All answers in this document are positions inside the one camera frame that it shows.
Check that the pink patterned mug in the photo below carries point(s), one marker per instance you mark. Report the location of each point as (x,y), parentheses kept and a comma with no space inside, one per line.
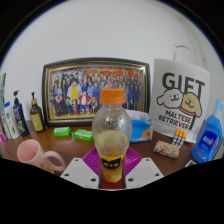
(31,153)

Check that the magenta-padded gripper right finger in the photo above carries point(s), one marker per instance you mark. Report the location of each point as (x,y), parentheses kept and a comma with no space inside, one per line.
(141,170)

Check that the dark blue pump bottle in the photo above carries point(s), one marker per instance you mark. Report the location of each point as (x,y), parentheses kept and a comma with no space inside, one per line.
(20,116)

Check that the framed group photo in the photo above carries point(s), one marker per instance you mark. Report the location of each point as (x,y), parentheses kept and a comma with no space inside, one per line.
(73,90)

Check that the orange-capped juice bottle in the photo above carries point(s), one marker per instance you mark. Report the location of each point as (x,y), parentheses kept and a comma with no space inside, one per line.
(112,133)

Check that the flat round red coaster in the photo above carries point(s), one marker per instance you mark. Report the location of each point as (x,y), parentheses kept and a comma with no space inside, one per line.
(111,185)

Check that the small orange white cube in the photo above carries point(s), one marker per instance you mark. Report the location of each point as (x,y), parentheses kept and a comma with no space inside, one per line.
(179,137)

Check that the white shampoo bottle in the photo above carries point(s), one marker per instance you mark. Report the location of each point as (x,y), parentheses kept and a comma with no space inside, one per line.
(11,123)

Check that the white remote control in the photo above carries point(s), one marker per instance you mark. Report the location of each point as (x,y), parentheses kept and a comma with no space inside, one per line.
(190,163)

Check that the blue tissue pack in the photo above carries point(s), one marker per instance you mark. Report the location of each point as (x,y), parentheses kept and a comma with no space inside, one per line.
(141,130)

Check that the patterned snack packet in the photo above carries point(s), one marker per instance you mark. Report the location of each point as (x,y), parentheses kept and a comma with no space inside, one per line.
(166,149)

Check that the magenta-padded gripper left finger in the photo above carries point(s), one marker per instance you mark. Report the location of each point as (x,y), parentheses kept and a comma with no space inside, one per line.
(81,170)

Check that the dark yellow-labelled pump bottle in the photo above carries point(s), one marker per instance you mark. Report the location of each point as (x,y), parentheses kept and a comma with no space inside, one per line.
(37,116)

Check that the blue detergent bottle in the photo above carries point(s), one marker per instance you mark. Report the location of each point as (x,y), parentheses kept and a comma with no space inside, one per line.
(208,136)

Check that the white paper gift bag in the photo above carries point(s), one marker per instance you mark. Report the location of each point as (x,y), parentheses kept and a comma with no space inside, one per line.
(180,96)

